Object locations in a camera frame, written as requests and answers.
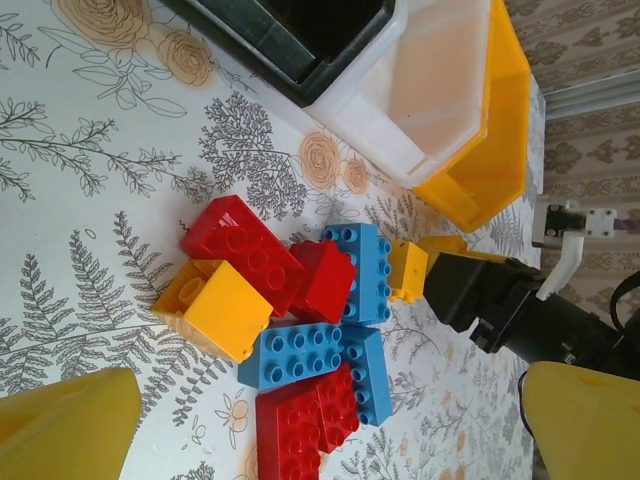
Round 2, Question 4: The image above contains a large yellow lego brick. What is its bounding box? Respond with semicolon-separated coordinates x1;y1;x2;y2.
150;259;275;362

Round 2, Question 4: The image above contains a long red lego brick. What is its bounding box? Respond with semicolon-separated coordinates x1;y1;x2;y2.
255;383;325;480
180;196;307;317

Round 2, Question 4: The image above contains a small red lego brick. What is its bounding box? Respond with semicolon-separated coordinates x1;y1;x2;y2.
316;362;362;454

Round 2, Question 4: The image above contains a black cable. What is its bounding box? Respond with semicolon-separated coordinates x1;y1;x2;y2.
608;273;640;332

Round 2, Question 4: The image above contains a black plastic bin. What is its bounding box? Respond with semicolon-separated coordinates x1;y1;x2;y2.
162;0;397;109

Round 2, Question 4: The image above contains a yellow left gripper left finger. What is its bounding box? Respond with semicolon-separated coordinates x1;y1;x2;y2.
0;367;142;480

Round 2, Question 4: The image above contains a floral white tablecloth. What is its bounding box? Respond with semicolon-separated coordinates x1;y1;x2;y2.
0;0;547;480

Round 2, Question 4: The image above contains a blue lego brick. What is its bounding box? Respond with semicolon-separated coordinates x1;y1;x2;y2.
319;224;394;324
339;327;392;428
237;322;344;392

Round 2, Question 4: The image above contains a yellow plastic bin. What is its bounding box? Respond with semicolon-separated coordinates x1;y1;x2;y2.
412;0;532;233

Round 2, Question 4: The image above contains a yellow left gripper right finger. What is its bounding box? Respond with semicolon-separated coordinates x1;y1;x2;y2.
520;361;640;480

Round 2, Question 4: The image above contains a small yellow lego brick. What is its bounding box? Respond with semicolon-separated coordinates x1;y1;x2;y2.
388;240;429;304

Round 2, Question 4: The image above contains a white plastic bin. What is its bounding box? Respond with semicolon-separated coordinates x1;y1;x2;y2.
304;0;494;190

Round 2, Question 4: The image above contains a grey metal rail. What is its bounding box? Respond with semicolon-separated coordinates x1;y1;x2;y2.
542;68;640;119

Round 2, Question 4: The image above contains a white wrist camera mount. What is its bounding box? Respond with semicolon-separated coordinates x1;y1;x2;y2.
531;196;622;301

